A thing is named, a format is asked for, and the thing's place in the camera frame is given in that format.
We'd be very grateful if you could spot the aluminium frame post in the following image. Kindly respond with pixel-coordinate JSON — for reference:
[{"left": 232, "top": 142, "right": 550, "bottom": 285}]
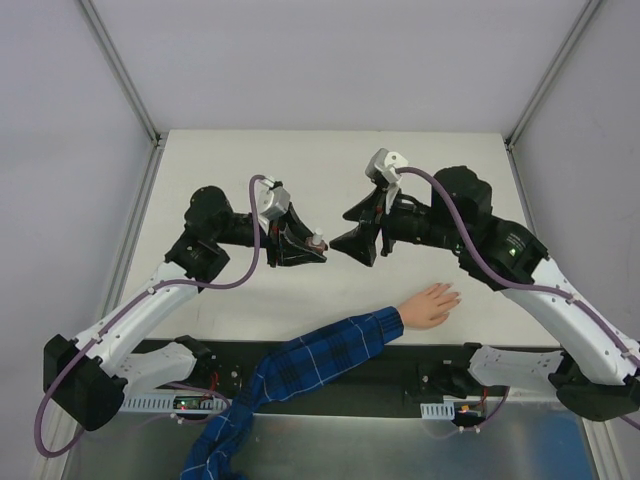
[
  {"left": 75, "top": 0, "right": 163, "bottom": 147},
  {"left": 504, "top": 0, "right": 606, "bottom": 151}
]

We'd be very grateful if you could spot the pink nail polish bottle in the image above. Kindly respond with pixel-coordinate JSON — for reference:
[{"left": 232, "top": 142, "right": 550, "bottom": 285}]
[{"left": 307, "top": 237, "right": 328, "bottom": 254}]

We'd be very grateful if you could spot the left white cable duct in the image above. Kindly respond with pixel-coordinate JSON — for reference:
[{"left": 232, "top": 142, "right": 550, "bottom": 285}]
[{"left": 120, "top": 393, "right": 227, "bottom": 415}]

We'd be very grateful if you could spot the white cable duct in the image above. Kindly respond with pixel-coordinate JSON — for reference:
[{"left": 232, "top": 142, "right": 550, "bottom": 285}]
[
  {"left": 420, "top": 401, "right": 456, "bottom": 421},
  {"left": 120, "top": 393, "right": 227, "bottom": 415}
]

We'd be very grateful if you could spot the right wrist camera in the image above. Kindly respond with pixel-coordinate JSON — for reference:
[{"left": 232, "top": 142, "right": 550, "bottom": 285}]
[{"left": 365, "top": 148, "right": 409, "bottom": 213}]

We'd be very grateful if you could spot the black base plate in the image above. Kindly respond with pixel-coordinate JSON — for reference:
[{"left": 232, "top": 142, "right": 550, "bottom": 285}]
[{"left": 184, "top": 341, "right": 509, "bottom": 418}]

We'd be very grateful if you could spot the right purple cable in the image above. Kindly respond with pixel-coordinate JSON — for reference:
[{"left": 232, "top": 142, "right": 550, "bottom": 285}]
[{"left": 394, "top": 167, "right": 640, "bottom": 431}]

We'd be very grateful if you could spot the blue plaid sleeve forearm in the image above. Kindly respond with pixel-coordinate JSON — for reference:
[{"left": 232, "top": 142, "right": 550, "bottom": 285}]
[{"left": 180, "top": 307, "right": 404, "bottom": 479}]

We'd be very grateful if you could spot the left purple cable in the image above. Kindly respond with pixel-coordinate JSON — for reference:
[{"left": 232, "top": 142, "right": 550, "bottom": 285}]
[{"left": 34, "top": 173, "right": 279, "bottom": 459}]

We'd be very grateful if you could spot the mannequin hand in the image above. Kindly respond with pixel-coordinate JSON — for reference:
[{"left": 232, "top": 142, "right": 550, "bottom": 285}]
[{"left": 397, "top": 283, "right": 461, "bottom": 330}]

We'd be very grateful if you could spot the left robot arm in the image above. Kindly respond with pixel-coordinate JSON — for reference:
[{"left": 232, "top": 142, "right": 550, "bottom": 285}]
[{"left": 43, "top": 182, "right": 328, "bottom": 431}]

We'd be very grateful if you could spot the left aluminium frame post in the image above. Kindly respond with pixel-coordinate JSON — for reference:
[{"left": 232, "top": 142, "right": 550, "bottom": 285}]
[{"left": 75, "top": 0, "right": 163, "bottom": 147}]

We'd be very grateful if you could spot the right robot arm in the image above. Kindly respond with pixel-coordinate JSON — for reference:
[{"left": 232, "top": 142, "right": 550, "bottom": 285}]
[{"left": 330, "top": 166, "right": 639, "bottom": 422}]

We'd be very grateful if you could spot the right white cable duct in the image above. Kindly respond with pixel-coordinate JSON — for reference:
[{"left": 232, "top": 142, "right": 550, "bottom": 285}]
[{"left": 420, "top": 401, "right": 456, "bottom": 421}]

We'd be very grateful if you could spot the right aluminium frame post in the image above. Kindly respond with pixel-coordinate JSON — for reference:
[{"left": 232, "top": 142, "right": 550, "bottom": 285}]
[{"left": 504, "top": 0, "right": 606, "bottom": 151}]

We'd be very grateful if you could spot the purple cable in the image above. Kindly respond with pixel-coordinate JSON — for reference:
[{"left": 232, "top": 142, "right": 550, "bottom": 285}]
[
  {"left": 34, "top": 173, "right": 279, "bottom": 459},
  {"left": 394, "top": 167, "right": 640, "bottom": 431}
]

